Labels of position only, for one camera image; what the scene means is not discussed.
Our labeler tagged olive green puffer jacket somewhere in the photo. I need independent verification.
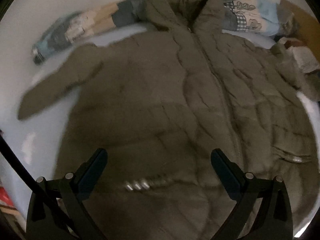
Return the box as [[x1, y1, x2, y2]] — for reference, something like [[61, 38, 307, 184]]
[[17, 0, 319, 239]]

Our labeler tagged red item beside bed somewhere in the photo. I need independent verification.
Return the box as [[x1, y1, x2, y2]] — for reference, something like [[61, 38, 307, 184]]
[[0, 186, 14, 207]]

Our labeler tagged starry navy printed pillow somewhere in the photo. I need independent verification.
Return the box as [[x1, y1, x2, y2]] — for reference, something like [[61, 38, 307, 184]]
[[278, 37, 319, 74]]

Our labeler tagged black cable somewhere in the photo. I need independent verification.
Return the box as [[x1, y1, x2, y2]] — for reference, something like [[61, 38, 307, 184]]
[[0, 129, 36, 190]]

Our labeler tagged patchwork cartoon rolled blanket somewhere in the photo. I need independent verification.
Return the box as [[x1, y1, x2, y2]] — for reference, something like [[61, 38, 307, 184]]
[[31, 0, 298, 65]]

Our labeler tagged wooden headboard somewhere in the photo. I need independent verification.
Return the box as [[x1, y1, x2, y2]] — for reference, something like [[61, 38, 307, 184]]
[[280, 0, 320, 61]]

